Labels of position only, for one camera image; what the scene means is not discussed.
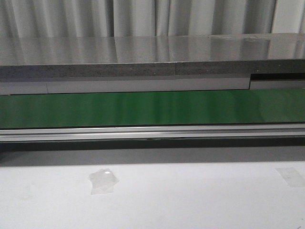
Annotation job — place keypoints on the grey panel under slab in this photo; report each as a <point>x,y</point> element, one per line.
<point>274,84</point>
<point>129,84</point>

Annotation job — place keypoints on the crumpled clear tape piece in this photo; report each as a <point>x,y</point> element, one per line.
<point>103,182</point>

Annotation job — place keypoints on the grey right panel under slab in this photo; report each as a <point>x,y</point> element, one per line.
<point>274,84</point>

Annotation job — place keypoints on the grey granite slab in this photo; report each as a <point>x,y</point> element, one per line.
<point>38,59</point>

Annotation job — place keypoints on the green conveyor belt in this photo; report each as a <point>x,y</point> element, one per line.
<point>152,108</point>

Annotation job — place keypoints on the flat clear tape strip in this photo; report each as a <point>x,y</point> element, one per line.
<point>291,176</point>

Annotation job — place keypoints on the white pleated curtain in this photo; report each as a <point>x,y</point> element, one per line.
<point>122,18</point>

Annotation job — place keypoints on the aluminium conveyor side rail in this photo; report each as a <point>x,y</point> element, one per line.
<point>150,132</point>

